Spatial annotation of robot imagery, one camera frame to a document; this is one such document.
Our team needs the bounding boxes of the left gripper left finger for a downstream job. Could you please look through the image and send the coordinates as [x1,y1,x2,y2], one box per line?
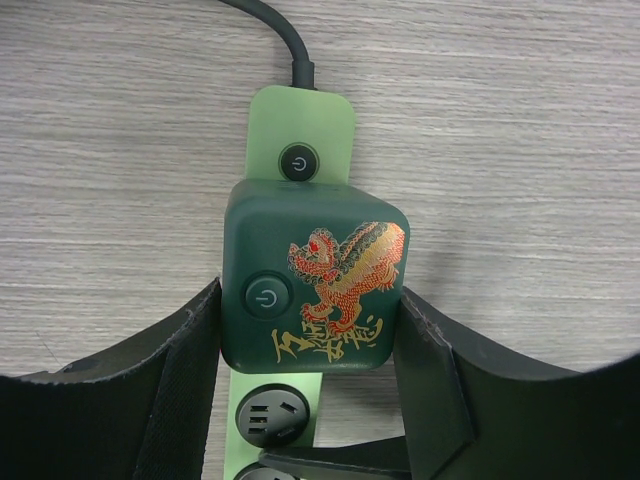
[1,280,222,479]

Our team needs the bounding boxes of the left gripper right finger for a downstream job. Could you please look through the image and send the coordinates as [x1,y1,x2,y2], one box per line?
[394,290,639,479]

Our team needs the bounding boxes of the dark green cube plug adapter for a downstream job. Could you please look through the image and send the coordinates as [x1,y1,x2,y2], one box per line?
[221,180,410,374]

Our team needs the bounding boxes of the green power strip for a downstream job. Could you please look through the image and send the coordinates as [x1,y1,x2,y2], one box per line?
[221,86,356,479]

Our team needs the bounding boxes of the black power strip cable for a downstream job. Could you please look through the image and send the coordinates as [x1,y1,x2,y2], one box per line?
[218,0,316,91]

